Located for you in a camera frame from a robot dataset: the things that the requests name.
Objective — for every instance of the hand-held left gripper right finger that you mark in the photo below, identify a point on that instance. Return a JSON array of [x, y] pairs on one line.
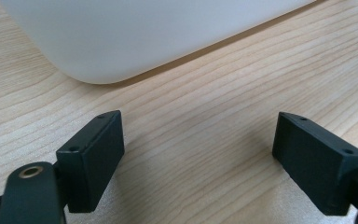
[[317, 161]]

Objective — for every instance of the white plastic bin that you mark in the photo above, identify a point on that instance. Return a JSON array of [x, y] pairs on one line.
[[130, 37]]

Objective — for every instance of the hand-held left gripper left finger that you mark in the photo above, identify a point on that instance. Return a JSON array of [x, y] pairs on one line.
[[93, 161]]

